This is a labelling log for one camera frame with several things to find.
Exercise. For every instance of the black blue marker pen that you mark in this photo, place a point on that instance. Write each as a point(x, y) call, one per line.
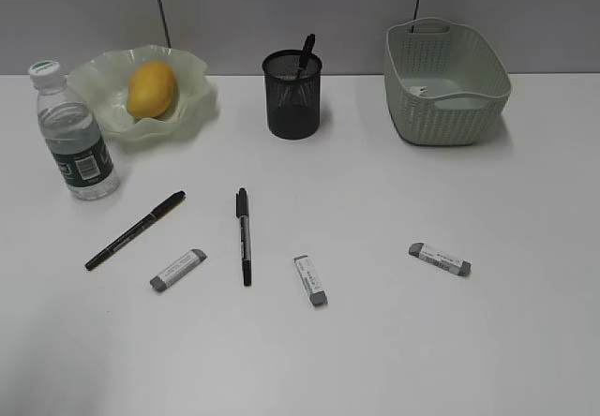
point(304, 56)

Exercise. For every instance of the waste paper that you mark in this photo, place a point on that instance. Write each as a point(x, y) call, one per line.
point(420, 91)

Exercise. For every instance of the yellow mango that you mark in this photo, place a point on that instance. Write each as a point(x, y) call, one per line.
point(151, 90)

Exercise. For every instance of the clear water bottle green label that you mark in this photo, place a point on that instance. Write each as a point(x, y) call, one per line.
point(72, 134)

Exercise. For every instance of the grey white eraser centre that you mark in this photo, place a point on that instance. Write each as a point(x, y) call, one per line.
point(311, 281)

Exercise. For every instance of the grey white eraser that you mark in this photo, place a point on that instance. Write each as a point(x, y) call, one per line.
point(178, 269)
point(311, 281)
point(440, 259)

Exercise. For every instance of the black mesh pen holder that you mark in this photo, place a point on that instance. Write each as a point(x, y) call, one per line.
point(293, 96)

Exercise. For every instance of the grey white eraser right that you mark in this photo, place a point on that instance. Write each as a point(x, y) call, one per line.
point(440, 259)

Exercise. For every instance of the grey white eraser left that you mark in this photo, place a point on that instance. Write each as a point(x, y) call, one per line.
point(178, 269)

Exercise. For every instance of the pale green woven plastic basket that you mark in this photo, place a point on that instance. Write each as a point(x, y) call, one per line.
point(468, 82)

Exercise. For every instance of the pale green wavy glass plate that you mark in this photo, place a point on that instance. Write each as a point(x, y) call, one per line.
point(103, 85)

